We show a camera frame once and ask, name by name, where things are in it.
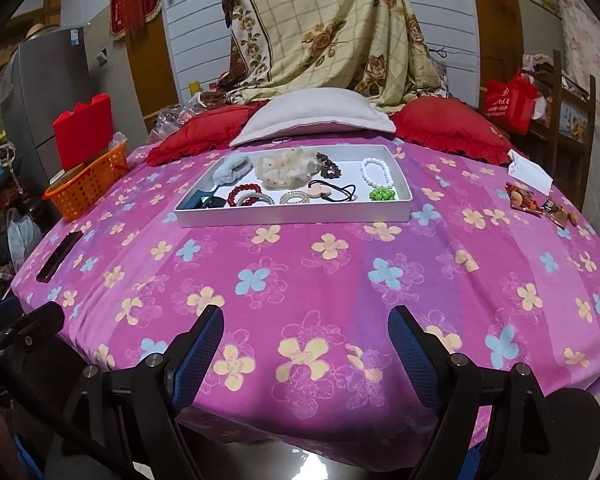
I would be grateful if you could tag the white cardboard tray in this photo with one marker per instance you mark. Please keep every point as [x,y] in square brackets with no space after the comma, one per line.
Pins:
[300,217]

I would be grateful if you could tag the dark snack packet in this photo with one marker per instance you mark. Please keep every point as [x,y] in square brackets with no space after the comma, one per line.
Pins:
[557,210]

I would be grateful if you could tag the red snack packet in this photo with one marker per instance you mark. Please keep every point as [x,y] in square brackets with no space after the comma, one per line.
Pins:
[522,197]

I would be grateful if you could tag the white pillow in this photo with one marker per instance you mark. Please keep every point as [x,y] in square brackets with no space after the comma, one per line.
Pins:
[315,110]

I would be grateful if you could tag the black phone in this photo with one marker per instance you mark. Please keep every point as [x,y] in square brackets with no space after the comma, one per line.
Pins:
[57,257]

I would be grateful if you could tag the light blue fuzzy scrunchie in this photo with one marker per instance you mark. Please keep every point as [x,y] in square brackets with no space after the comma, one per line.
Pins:
[230,170]

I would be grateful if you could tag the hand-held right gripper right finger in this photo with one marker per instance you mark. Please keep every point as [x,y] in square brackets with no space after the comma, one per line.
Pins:
[415,355]

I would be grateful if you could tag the cream mesh scrunchie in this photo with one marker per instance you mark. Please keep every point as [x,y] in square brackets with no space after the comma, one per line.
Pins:
[285,167]

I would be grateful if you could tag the white plastic bag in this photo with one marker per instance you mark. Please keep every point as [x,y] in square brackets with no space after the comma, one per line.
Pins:
[22,237]

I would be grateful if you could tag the pink floral bedsheet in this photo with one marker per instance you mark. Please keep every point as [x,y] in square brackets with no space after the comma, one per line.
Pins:
[305,270]

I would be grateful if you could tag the clear plastic bag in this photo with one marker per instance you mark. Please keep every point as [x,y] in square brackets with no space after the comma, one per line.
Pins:
[172,120]

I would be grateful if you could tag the red ruffled pillow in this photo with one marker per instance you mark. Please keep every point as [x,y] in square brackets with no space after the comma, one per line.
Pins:
[445,120]
[195,135]

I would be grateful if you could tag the orange plastic basket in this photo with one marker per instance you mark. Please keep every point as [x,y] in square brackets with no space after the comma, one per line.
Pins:
[87,185]

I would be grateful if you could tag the red box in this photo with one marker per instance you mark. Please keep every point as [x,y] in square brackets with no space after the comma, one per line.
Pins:
[82,130]

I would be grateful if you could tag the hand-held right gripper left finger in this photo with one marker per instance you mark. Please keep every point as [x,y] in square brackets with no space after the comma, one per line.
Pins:
[200,355]

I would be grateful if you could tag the white paper packet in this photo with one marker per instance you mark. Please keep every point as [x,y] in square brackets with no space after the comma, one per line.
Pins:
[530,172]

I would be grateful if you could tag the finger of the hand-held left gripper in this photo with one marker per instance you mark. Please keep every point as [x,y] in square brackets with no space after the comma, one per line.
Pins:
[30,327]

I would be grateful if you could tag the grey refrigerator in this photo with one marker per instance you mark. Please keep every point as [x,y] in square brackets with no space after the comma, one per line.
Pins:
[45,85]

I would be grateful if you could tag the cream floral blanket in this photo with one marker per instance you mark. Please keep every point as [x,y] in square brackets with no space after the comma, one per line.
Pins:
[320,20]

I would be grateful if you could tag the red shopping bag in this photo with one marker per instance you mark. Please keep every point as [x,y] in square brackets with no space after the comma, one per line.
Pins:
[510,102]

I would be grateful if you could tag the blue hair claw clip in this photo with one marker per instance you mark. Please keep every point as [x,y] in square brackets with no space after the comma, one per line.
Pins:
[202,199]

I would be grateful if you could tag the wooden chair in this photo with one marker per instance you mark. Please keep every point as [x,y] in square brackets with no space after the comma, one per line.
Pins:
[587,110]

